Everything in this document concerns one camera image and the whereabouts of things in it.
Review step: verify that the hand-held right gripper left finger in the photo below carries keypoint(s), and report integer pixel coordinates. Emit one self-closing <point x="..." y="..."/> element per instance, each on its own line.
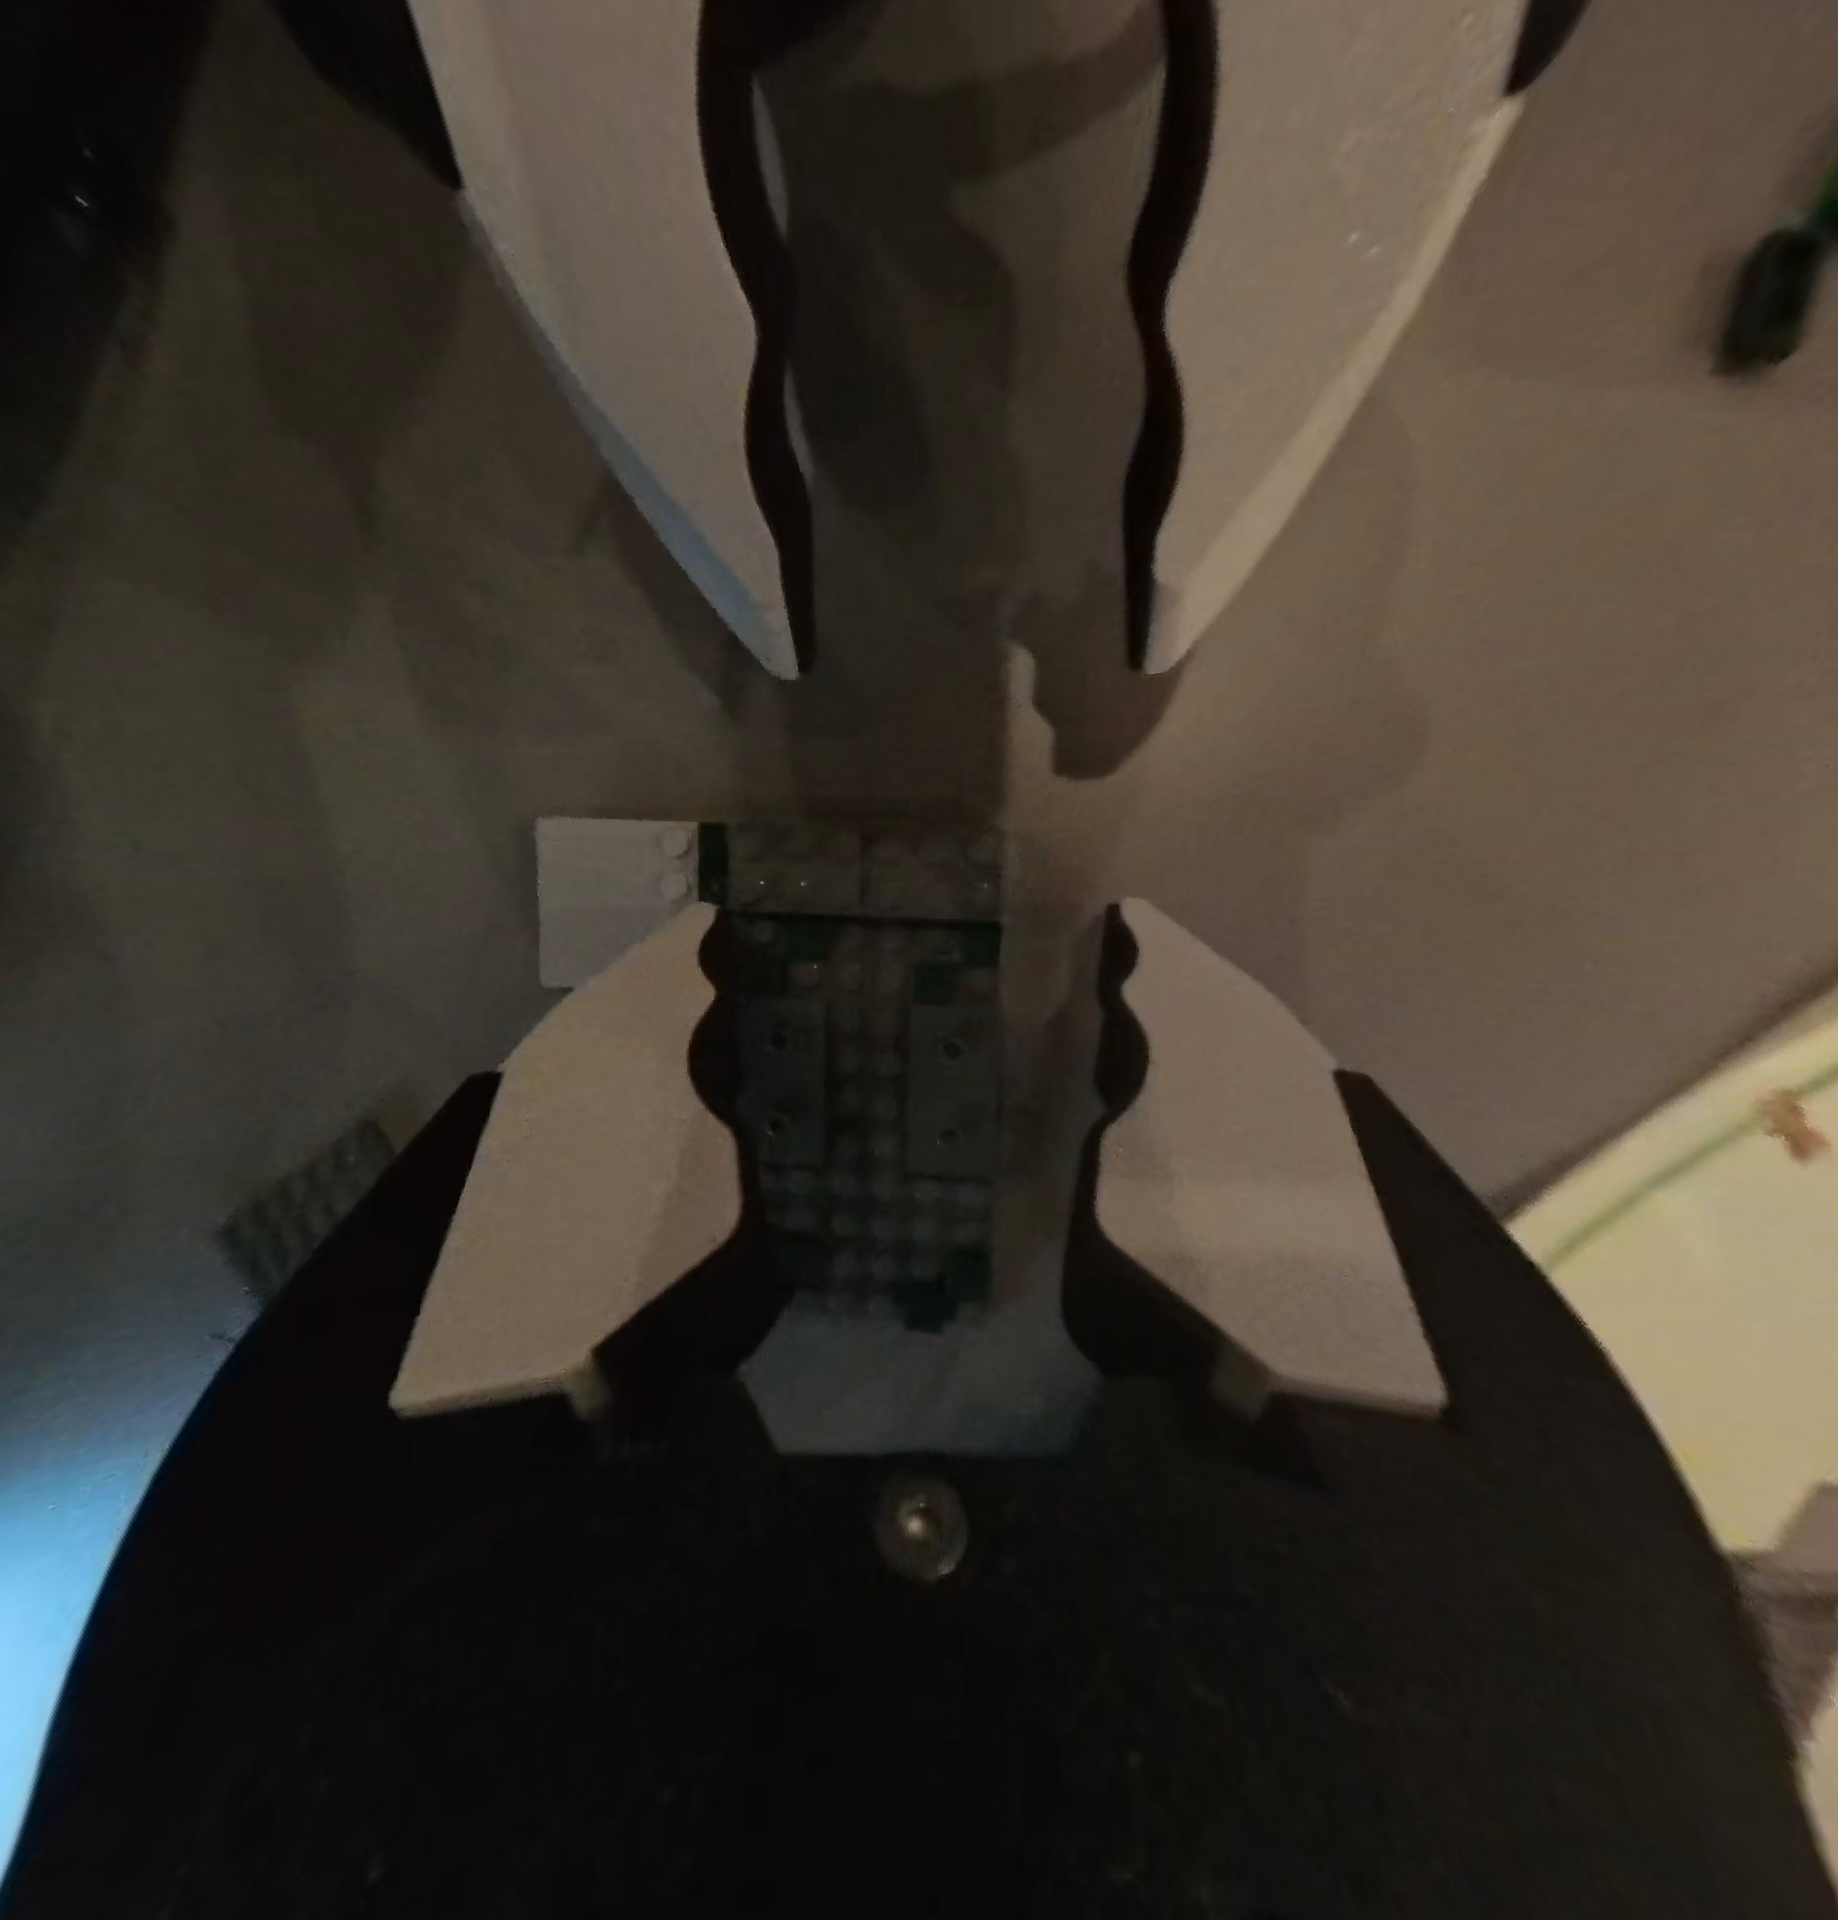
<point x="559" y="1201"/>

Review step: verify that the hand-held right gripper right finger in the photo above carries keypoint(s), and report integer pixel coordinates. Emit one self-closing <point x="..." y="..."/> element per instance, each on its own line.
<point x="1263" y="1201"/>

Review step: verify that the pile of small toy bricks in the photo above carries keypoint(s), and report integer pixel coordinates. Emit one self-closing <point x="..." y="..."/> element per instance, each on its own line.
<point x="1774" y="300"/>

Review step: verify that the instruction booklet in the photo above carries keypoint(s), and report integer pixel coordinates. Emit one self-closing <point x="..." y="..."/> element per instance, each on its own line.
<point x="1729" y="1350"/>

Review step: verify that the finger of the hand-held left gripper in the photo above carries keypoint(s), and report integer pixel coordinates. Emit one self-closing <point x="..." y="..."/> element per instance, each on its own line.
<point x="604" y="227"/>
<point x="1308" y="227"/>

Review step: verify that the grey studded toy plate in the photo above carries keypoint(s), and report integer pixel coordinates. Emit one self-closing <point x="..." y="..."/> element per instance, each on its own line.
<point x="314" y="1218"/>

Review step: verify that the grey toy brick plate assembly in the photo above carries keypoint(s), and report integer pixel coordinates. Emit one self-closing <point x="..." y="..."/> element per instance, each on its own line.
<point x="857" y="1080"/>

